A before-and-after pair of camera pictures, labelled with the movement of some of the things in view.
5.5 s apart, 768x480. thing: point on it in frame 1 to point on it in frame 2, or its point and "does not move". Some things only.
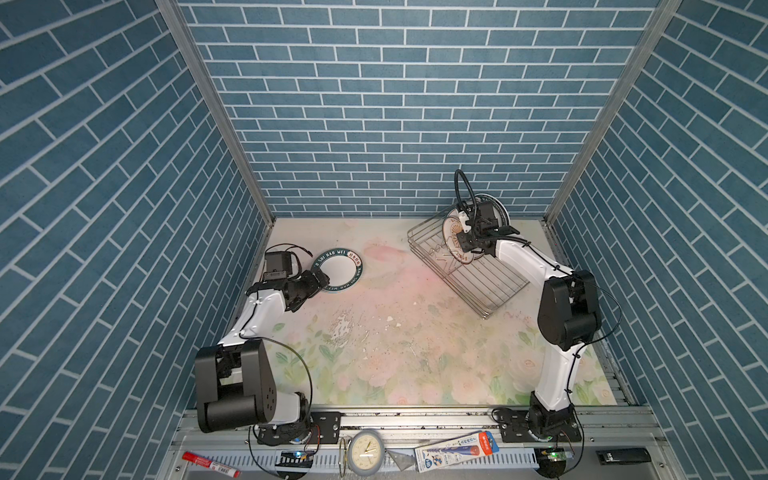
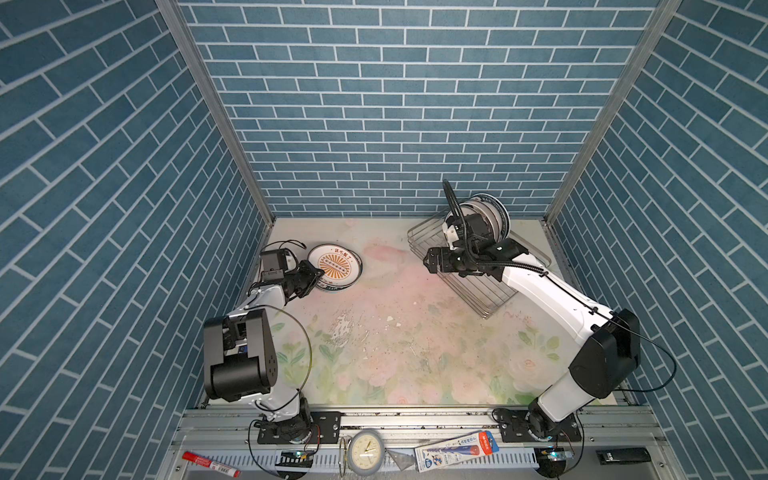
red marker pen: [229, 471] does not move
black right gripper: [463, 242] to [443, 265]
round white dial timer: [366, 452] does not move
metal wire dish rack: [487, 284] does not move
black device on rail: [623, 456] does not move
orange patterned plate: [454, 223] to [342, 266]
